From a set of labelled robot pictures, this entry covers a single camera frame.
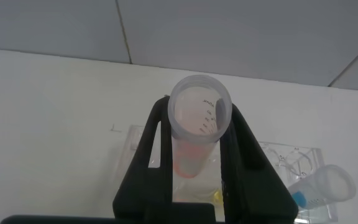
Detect test tube with blue pigment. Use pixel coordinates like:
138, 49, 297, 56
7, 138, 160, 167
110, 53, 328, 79
287, 164, 357, 210

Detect clear plastic test tube rack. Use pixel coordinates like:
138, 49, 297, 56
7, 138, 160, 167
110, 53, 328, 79
116, 124, 339, 224

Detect test tube with yellow pigment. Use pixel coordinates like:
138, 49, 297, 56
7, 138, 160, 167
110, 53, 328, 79
211, 189, 224, 207

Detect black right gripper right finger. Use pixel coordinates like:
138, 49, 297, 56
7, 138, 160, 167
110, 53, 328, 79
219, 103, 299, 224

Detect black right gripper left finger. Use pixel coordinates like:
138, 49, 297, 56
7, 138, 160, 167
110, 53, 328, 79
112, 95, 174, 224

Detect test tube with red pigment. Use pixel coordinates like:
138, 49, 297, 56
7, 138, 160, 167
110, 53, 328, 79
167, 74, 234, 179

